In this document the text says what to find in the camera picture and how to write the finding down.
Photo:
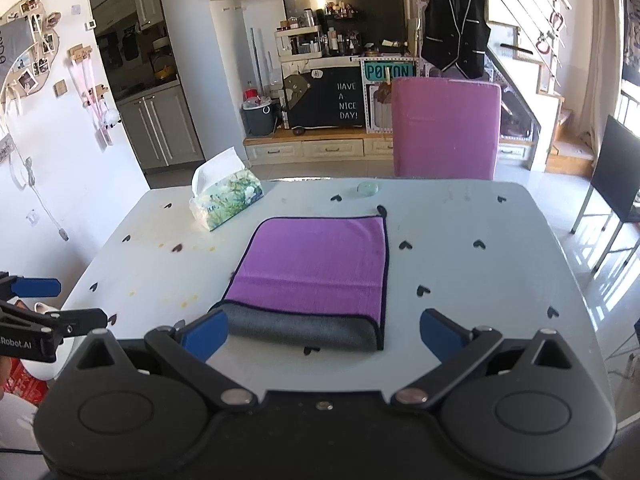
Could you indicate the grey bucket with red item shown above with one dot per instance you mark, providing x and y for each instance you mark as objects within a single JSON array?
[{"x": 258, "y": 114}]

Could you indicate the cream low drawer cabinet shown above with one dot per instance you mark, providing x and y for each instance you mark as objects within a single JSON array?
[{"x": 332, "y": 145}]

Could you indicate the grey kitchen base cabinet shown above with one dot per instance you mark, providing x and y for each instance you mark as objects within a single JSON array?
[{"x": 160, "y": 128}]

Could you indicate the photo collage wall board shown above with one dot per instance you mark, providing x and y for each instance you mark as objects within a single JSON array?
[{"x": 29, "y": 46}]

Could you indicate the purple and grey towel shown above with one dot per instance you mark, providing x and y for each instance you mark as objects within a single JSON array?
[{"x": 315, "y": 281}]

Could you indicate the black vest with white trim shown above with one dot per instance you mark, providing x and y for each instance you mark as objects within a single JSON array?
[{"x": 455, "y": 35}]

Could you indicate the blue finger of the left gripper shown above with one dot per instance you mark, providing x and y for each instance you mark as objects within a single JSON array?
[
  {"x": 13, "y": 286},
  {"x": 74, "y": 322}
]

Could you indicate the floral tissue pack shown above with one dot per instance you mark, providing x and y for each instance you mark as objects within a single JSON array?
[{"x": 222, "y": 188}]

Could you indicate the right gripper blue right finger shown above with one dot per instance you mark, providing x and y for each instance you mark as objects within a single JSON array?
[{"x": 452, "y": 343}]

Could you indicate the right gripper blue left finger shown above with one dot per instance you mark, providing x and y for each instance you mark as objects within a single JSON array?
[{"x": 193, "y": 342}]

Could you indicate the black chair by window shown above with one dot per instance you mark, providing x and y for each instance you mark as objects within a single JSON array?
[{"x": 616, "y": 180}]

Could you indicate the white kitchen shelf rack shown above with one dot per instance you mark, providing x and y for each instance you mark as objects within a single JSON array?
[{"x": 298, "y": 44}]

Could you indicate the round green tape measure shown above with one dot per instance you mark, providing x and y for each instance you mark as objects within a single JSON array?
[{"x": 367, "y": 188}]

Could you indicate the pink upholstered chair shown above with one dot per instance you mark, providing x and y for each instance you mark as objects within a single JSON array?
[{"x": 445, "y": 128}]

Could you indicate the teal potion sign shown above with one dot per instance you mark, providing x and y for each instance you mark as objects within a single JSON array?
[{"x": 384, "y": 71}]

